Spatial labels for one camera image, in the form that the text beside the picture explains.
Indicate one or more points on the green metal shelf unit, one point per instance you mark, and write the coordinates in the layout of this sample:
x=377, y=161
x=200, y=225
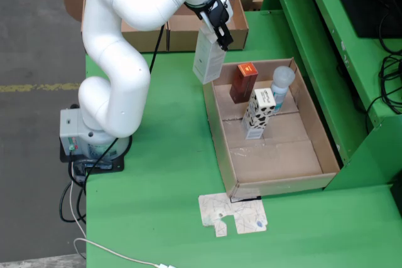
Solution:
x=314, y=29

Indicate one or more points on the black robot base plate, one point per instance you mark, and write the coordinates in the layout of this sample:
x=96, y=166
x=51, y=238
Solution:
x=106, y=169

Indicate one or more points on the flattened patterned white carton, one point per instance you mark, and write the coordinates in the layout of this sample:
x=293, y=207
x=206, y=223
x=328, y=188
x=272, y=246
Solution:
x=242, y=214

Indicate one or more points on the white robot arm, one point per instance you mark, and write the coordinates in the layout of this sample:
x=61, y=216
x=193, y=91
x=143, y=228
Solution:
x=103, y=45

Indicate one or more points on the cow print hand cream box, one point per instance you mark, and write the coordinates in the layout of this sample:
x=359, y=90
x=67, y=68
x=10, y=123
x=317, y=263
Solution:
x=257, y=117

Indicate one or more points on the brown red carton box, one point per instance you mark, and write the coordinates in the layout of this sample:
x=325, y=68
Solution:
x=243, y=86

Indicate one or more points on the shallow cardboard tray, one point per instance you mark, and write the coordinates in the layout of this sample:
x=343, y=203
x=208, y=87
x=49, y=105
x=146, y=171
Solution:
x=282, y=161

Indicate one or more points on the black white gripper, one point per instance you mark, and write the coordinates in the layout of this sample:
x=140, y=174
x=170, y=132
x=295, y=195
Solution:
x=220, y=13

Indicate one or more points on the gray robot controller box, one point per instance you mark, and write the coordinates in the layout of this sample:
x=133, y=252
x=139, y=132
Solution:
x=67, y=130

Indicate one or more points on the white bottle teal label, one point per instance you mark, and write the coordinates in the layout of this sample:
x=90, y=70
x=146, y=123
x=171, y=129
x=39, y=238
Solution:
x=284, y=75

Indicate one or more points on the white d'Alba carton box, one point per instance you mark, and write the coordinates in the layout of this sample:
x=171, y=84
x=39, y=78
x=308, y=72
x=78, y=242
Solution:
x=207, y=61

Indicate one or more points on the open cardboard box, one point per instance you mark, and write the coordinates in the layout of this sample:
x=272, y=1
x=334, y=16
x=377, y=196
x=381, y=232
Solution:
x=182, y=35
x=141, y=40

